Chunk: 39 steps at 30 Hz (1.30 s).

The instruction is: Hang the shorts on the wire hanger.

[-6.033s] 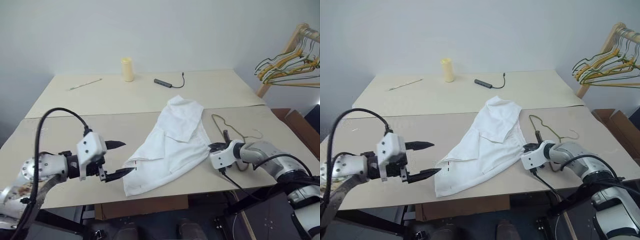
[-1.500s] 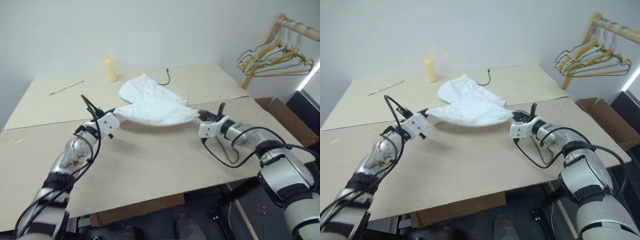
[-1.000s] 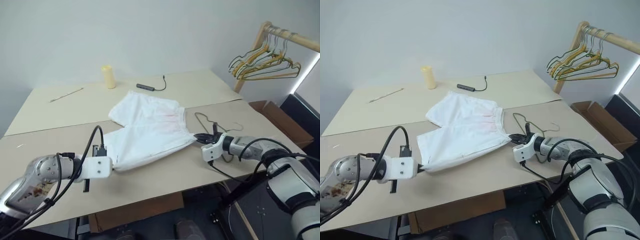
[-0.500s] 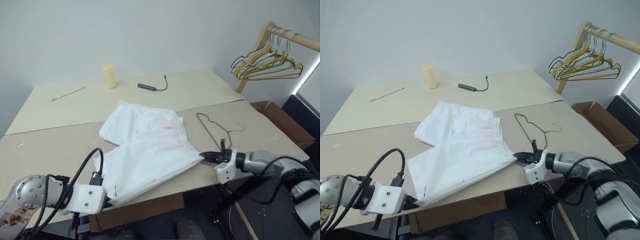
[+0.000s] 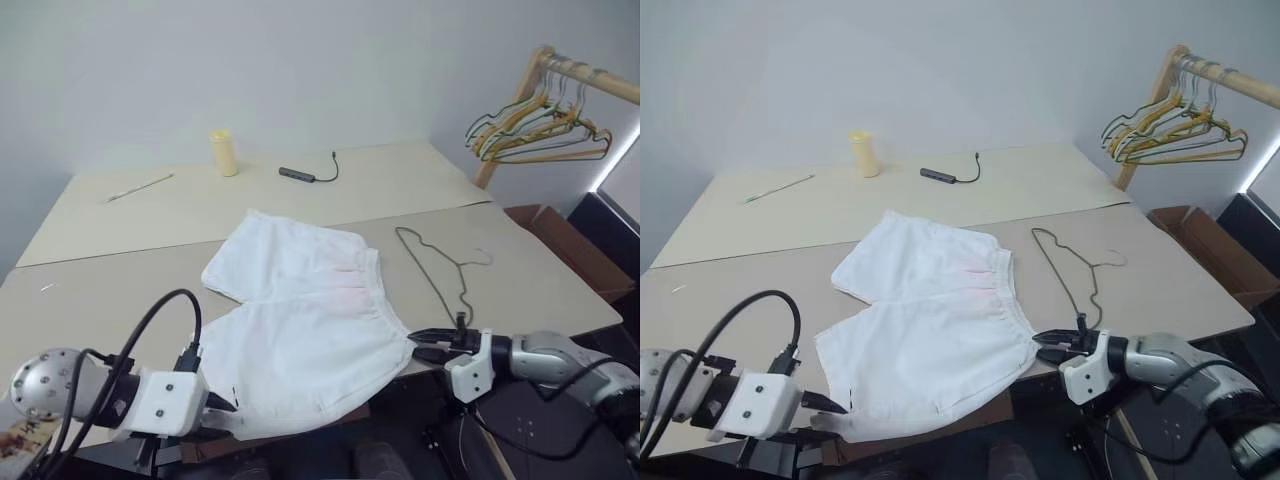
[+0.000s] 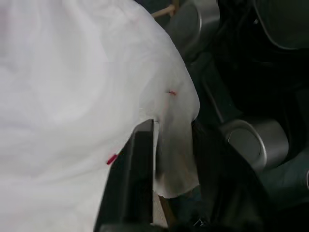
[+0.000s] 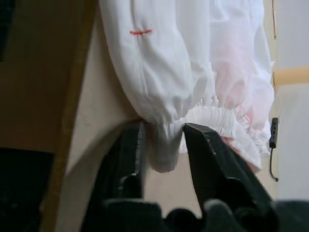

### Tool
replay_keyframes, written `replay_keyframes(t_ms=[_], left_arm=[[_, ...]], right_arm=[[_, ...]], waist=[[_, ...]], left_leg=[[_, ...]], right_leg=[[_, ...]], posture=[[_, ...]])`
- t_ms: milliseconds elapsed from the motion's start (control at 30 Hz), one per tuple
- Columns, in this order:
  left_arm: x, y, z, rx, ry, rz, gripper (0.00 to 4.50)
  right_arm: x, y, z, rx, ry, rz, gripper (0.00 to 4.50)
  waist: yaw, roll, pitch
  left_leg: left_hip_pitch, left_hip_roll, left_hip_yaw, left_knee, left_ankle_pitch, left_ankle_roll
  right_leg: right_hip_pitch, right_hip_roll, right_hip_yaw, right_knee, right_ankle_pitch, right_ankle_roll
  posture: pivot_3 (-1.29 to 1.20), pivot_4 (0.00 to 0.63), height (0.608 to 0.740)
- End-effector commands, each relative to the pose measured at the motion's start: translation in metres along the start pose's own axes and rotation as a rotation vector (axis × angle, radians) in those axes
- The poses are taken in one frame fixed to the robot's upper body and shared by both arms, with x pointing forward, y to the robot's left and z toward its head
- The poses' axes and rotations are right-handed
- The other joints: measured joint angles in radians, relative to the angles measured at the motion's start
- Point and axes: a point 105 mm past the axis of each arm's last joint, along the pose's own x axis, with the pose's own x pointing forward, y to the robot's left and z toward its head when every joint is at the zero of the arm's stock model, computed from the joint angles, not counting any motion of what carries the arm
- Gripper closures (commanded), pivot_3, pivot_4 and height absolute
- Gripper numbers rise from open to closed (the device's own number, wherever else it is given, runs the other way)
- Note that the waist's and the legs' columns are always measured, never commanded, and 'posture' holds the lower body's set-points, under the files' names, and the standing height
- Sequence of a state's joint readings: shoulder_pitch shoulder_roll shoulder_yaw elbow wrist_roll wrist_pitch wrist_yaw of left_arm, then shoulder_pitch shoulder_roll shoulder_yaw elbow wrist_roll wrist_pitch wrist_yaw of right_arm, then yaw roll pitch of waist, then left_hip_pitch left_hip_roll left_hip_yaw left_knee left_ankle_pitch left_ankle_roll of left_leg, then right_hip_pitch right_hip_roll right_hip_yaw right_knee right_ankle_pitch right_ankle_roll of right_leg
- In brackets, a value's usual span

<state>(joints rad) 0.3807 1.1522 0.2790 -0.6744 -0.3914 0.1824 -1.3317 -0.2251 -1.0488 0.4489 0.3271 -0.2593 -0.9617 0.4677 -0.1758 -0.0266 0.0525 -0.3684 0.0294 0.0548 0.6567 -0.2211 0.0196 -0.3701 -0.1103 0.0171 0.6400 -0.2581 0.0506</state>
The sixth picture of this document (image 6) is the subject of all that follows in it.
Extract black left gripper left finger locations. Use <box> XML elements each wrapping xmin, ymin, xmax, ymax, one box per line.
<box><xmin>93</xmin><ymin>118</ymin><xmax>155</xmax><ymax>232</ymax></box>

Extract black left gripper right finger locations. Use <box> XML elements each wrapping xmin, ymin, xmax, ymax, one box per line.
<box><xmin>191</xmin><ymin>120</ymin><xmax>269</xmax><ymax>232</ymax></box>

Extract white shorts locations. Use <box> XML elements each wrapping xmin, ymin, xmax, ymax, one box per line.
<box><xmin>0</xmin><ymin>0</ymin><xmax>201</xmax><ymax>232</ymax></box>

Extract silver robot body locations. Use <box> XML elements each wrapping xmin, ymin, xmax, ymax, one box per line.
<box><xmin>166</xmin><ymin>0</ymin><xmax>309</xmax><ymax>211</ymax></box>

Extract wooden garment rack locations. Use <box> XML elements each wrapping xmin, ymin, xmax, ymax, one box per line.
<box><xmin>151</xmin><ymin>0</ymin><xmax>181</xmax><ymax>19</ymax></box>

